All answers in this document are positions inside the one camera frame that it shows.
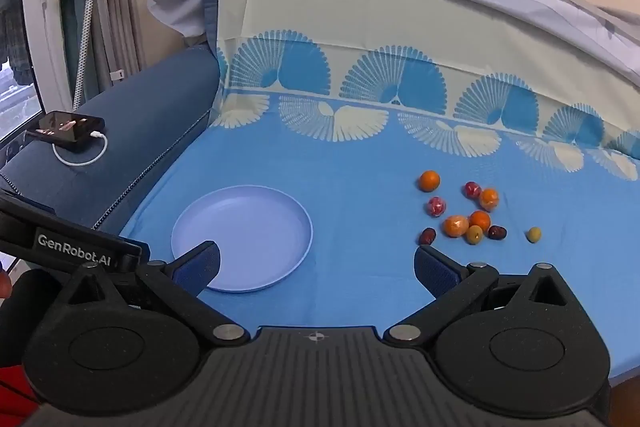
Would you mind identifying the small wrapped orange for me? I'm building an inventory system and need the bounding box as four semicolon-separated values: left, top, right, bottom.
478;188;501;212

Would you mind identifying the white window frame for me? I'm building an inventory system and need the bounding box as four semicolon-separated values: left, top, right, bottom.
20;0;77;114

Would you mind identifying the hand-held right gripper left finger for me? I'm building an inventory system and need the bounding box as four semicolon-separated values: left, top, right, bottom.
55;241;251;348

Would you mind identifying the light purple plate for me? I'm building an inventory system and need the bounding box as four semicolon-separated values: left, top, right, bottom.
170;185;314;294

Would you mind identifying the person's red clothing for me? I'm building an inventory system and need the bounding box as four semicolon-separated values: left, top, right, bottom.
0;363;38;420

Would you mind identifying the large orange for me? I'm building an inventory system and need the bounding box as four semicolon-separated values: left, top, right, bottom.
443;215;470;238

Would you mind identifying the blue sofa armrest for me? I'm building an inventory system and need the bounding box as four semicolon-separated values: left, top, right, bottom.
0;44;221;268

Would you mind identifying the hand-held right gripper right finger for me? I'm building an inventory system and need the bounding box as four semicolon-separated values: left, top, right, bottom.
385;245;576;348

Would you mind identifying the white charging cable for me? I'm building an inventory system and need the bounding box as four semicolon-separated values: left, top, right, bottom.
52;131;109;168

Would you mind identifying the blue fan-print sheet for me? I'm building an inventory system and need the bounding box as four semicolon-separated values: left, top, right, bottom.
119;0;640;383

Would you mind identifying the black smartphone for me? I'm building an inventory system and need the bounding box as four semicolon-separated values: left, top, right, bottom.
25;111;107;152

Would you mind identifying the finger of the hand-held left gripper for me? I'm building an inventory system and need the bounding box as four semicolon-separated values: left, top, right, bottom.
119;234;151;277

